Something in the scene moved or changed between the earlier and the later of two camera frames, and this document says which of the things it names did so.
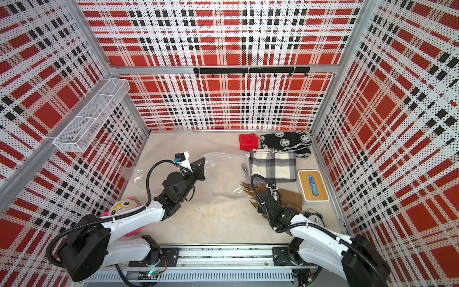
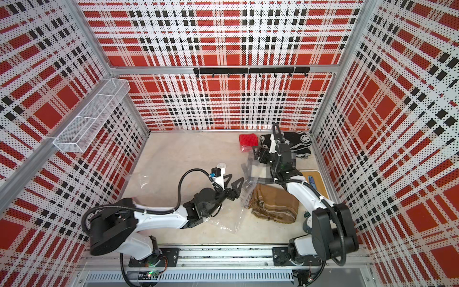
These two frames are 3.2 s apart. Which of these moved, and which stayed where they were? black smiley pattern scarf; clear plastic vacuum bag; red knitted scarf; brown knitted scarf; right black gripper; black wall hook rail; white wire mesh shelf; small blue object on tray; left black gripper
Moved: clear plastic vacuum bag; right black gripper; left black gripper
Stayed: black wall hook rail; white wire mesh shelf; brown knitted scarf; black smiley pattern scarf; red knitted scarf; small blue object on tray
